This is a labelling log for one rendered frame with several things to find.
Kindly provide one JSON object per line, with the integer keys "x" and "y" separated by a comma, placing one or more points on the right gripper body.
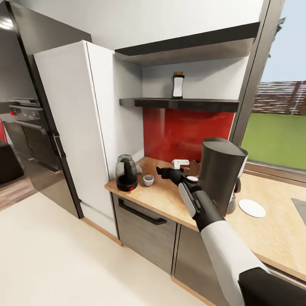
{"x": 168, "y": 173}

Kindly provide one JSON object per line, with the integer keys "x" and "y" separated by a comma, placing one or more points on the oven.
{"x": 36, "y": 131}

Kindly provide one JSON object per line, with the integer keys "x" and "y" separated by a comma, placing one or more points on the paper coffee filter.
{"x": 138, "y": 168}

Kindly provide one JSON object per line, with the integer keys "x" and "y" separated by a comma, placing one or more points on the coffee cup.
{"x": 148, "y": 180}

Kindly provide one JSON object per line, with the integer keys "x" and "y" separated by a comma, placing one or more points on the bottle of coffee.
{"x": 177, "y": 80}

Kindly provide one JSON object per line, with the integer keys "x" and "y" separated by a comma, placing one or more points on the dishwasher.
{"x": 149, "y": 234}

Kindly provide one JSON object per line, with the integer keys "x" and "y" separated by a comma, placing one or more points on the electric kettle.
{"x": 126, "y": 173}

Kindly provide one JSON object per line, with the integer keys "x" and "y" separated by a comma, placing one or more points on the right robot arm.
{"x": 243, "y": 278}

